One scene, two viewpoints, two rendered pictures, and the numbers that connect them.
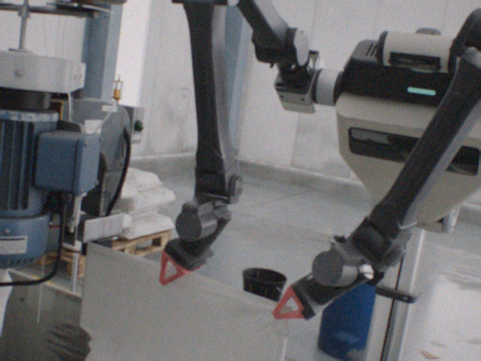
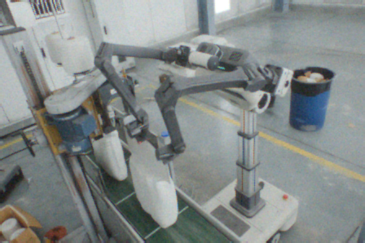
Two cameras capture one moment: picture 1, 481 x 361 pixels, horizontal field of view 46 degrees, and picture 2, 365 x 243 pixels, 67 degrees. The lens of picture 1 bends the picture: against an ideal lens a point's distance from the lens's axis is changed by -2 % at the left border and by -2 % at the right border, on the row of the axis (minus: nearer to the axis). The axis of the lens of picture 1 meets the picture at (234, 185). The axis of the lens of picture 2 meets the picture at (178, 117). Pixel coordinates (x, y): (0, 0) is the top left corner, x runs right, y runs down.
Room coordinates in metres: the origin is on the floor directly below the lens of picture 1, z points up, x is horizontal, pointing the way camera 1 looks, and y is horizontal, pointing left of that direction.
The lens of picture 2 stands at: (0.00, -0.81, 1.99)
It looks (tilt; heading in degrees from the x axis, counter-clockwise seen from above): 30 degrees down; 29
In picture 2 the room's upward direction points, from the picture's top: 8 degrees counter-clockwise
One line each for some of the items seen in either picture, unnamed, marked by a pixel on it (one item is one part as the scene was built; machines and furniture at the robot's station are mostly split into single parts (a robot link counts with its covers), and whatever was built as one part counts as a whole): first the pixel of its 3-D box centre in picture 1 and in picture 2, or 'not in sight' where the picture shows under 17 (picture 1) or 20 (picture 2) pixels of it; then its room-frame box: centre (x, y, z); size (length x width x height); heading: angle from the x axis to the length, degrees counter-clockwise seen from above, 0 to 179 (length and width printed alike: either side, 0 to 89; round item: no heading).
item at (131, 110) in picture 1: (125, 123); (133, 80); (1.44, 0.29, 1.29); 0.08 x 0.05 x 0.09; 64
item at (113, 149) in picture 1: (47, 145); (109, 93); (1.36, 0.46, 1.21); 0.30 x 0.25 x 0.30; 64
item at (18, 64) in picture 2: not in sight; (66, 161); (0.95, 0.62, 0.88); 0.12 x 0.11 x 1.74; 154
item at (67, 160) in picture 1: (68, 168); (85, 126); (0.90, 0.27, 1.25); 0.10 x 0.08 x 0.12; 179
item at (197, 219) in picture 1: (207, 204); (137, 125); (1.07, 0.05, 1.19); 0.11 x 0.09 x 0.12; 155
